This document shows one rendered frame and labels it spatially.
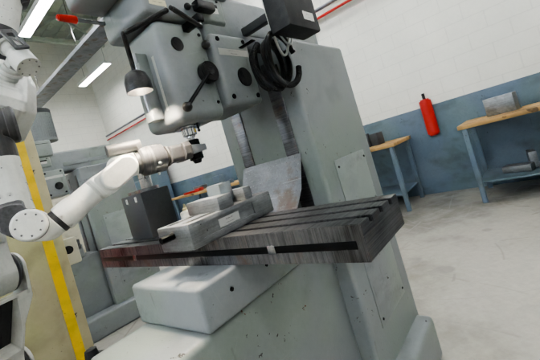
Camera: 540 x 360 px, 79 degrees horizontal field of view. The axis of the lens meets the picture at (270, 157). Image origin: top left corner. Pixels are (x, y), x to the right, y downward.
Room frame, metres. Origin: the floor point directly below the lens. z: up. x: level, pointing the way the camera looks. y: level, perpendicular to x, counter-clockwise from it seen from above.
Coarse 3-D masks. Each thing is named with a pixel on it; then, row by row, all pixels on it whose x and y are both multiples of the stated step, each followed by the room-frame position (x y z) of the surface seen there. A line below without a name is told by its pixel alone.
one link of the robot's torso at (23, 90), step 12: (0, 60) 1.03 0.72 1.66; (0, 72) 0.95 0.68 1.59; (0, 84) 0.94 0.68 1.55; (12, 84) 0.97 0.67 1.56; (24, 84) 1.01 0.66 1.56; (0, 96) 0.91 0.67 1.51; (12, 96) 0.93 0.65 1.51; (24, 96) 0.97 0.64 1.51; (24, 108) 0.95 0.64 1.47; (36, 108) 1.02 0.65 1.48; (24, 120) 0.97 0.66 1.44; (24, 132) 1.00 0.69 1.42
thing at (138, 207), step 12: (132, 192) 1.40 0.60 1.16; (144, 192) 1.30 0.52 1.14; (156, 192) 1.33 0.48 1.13; (168, 192) 1.37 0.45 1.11; (132, 204) 1.37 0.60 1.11; (144, 204) 1.29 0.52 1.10; (156, 204) 1.32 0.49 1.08; (168, 204) 1.36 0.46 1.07; (132, 216) 1.40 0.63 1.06; (144, 216) 1.31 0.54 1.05; (156, 216) 1.31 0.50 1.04; (168, 216) 1.35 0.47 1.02; (132, 228) 1.43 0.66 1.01; (144, 228) 1.33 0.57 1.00; (156, 228) 1.30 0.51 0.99
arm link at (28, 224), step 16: (0, 160) 0.80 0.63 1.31; (16, 160) 0.84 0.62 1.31; (0, 176) 0.80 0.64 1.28; (16, 176) 0.82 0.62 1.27; (0, 192) 0.79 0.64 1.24; (16, 192) 0.81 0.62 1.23; (0, 208) 0.78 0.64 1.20; (16, 208) 0.79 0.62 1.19; (32, 208) 0.84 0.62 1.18; (0, 224) 0.77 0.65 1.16; (16, 224) 0.77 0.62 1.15; (32, 224) 0.79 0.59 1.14; (48, 224) 0.81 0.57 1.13; (32, 240) 0.78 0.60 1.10
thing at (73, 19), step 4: (56, 16) 0.96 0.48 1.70; (60, 16) 0.96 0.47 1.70; (64, 16) 0.96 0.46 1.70; (68, 16) 0.97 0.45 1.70; (72, 16) 0.98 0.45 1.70; (60, 20) 0.96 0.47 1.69; (64, 20) 0.97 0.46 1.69; (68, 20) 0.97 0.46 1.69; (72, 20) 0.98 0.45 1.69; (76, 20) 0.99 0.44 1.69; (80, 20) 1.00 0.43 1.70; (84, 20) 1.01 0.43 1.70; (88, 20) 1.02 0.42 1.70; (92, 20) 1.03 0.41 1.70; (96, 24) 1.04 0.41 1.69; (100, 24) 1.05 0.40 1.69; (104, 24) 1.06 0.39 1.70
